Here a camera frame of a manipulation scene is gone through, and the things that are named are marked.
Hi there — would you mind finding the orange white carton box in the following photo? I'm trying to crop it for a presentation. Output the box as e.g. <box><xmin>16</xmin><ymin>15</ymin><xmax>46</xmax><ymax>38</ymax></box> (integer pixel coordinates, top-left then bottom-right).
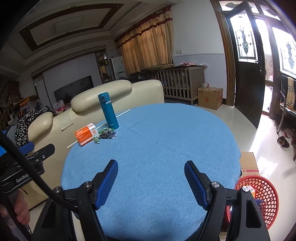
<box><xmin>75</xmin><ymin>123</ymin><xmax>98</xmax><ymax>146</ymax></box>

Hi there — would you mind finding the red mesh trash basket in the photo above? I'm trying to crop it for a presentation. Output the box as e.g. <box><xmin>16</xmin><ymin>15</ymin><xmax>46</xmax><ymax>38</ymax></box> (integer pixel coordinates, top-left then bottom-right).
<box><xmin>235</xmin><ymin>175</ymin><xmax>279</xmax><ymax>230</ymax></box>

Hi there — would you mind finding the wooden slatted crib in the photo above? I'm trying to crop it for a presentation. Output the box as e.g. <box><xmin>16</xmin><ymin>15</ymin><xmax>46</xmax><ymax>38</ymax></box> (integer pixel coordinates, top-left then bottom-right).
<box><xmin>147</xmin><ymin>66</ymin><xmax>205</xmax><ymax>105</ymax></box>

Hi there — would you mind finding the green candy bag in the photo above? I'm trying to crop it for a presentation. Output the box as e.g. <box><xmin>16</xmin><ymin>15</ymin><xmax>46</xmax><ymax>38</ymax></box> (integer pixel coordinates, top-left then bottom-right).
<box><xmin>93</xmin><ymin>128</ymin><xmax>117</xmax><ymax>144</ymax></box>

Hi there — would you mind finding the cardboard box by wall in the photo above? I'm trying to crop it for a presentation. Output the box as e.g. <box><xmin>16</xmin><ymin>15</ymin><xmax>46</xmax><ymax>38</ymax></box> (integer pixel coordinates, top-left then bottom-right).
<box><xmin>198</xmin><ymin>87</ymin><xmax>223</xmax><ymax>110</ymax></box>

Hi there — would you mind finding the cardboard box beside table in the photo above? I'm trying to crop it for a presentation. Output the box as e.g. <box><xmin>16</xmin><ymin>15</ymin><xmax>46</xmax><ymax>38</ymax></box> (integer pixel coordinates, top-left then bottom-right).
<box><xmin>239</xmin><ymin>152</ymin><xmax>260</xmax><ymax>178</ymax></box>

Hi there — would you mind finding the white plastic strip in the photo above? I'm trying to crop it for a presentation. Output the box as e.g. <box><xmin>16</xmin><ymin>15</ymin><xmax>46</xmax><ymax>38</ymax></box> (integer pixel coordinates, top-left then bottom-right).
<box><xmin>67</xmin><ymin>109</ymin><xmax>131</xmax><ymax>149</ymax></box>

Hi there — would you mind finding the beige curtain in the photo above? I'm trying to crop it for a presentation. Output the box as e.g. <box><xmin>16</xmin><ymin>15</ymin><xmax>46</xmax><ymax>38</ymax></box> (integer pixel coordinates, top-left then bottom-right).
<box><xmin>114</xmin><ymin>6</ymin><xmax>174</xmax><ymax>74</ymax></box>

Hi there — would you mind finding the teal thermos bottle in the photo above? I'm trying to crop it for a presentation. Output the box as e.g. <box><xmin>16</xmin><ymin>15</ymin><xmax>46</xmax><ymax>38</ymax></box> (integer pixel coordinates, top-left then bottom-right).
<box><xmin>98</xmin><ymin>92</ymin><xmax>119</xmax><ymax>130</ymax></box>

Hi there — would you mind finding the cream leather sofa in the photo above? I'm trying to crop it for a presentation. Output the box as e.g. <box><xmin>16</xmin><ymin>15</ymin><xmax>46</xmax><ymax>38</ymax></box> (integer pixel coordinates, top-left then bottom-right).
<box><xmin>23</xmin><ymin>79</ymin><xmax>165</xmax><ymax>209</ymax></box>

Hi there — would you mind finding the black television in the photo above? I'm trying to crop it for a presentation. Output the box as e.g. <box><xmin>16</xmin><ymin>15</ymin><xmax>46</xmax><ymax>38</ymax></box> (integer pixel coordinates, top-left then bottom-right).
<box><xmin>54</xmin><ymin>75</ymin><xmax>94</xmax><ymax>103</ymax></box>

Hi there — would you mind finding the person's left hand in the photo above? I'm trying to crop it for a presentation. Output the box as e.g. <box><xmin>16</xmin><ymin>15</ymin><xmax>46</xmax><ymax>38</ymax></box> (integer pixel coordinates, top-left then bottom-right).
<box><xmin>9</xmin><ymin>190</ymin><xmax>30</xmax><ymax>225</ymax></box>

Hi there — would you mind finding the black white patterned garment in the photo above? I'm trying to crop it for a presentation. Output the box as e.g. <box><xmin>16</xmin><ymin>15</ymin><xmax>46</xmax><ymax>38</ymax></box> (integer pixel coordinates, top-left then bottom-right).
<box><xmin>15</xmin><ymin>106</ymin><xmax>57</xmax><ymax>148</ymax></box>

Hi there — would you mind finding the black cable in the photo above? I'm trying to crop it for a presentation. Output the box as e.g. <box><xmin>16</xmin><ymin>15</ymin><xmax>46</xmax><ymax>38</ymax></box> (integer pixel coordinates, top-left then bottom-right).
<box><xmin>0</xmin><ymin>131</ymin><xmax>79</xmax><ymax>214</ymax></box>

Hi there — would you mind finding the blue tablecloth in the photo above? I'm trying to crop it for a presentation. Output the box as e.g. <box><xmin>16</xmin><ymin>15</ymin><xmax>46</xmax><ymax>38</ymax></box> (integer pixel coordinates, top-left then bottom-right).
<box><xmin>61</xmin><ymin>103</ymin><xmax>241</xmax><ymax>240</ymax></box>

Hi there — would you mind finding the dark door with glass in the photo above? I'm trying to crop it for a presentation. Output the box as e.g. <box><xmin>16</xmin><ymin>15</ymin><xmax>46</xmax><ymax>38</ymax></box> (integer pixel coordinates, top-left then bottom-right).
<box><xmin>225</xmin><ymin>1</ymin><xmax>265</xmax><ymax>128</ymax></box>

